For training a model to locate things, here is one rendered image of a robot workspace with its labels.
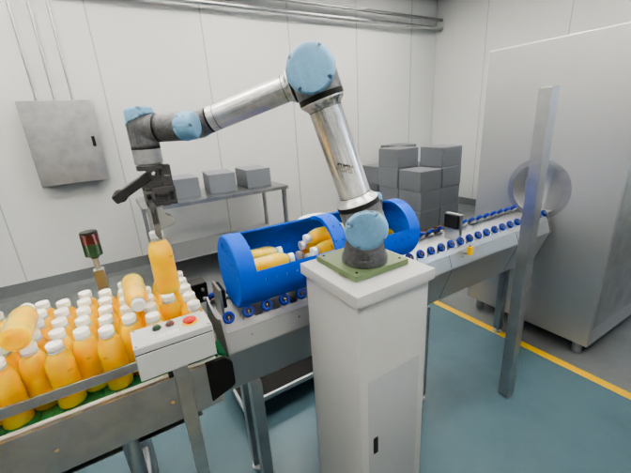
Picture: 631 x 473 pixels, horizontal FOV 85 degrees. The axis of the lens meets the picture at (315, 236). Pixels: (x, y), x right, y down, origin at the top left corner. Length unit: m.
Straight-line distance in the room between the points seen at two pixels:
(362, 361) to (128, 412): 0.71
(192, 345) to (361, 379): 0.51
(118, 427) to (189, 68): 4.09
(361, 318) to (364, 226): 0.28
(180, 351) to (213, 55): 4.19
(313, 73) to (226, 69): 4.05
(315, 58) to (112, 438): 1.18
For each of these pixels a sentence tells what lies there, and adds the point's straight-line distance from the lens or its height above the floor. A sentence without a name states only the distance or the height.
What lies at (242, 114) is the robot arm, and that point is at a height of 1.65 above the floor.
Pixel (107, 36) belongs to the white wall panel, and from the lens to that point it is 4.69.
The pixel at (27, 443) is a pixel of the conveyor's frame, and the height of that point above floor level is 0.87.
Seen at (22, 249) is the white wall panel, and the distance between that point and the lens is 4.79.
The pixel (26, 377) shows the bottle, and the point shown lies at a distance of 1.26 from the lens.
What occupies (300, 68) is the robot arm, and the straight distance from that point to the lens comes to 0.88.
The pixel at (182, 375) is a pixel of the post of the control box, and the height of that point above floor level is 0.95.
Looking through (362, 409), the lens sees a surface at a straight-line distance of 1.24.
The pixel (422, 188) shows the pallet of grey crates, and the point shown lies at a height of 0.72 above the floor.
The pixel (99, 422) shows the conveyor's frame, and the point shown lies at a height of 0.85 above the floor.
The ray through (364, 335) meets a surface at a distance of 1.07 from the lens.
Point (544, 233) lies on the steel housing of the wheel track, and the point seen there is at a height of 0.84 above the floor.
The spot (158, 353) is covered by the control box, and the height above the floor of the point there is 1.07.
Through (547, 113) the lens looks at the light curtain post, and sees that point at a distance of 1.93.
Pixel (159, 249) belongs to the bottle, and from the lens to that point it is 1.11.
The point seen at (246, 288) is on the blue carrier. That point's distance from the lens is 1.25.
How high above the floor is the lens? 1.62
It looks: 19 degrees down
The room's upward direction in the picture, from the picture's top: 4 degrees counter-clockwise
